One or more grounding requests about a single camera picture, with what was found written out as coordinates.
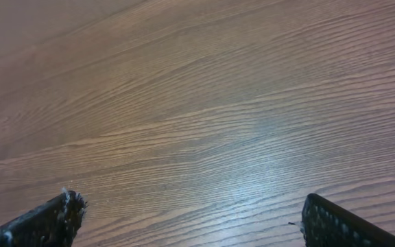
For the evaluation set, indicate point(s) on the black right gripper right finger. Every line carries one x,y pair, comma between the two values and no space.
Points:
325,224

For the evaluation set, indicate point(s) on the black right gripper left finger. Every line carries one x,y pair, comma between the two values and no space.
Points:
54,223

